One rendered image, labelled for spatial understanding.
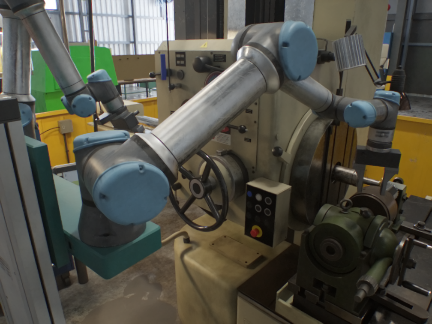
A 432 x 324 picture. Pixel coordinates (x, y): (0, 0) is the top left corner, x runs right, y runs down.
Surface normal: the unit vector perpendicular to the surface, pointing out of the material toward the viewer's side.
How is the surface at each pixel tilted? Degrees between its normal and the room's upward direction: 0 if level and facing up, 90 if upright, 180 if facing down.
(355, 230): 36
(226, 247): 0
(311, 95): 112
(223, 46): 45
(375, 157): 90
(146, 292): 0
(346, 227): 17
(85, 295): 0
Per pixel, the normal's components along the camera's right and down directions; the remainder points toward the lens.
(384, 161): -0.36, 0.32
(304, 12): -0.69, 0.25
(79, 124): 0.73, 0.23
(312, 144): -0.53, -0.41
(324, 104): 0.33, 0.65
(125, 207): 0.44, 0.37
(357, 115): -0.84, 0.18
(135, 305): 0.00, -0.94
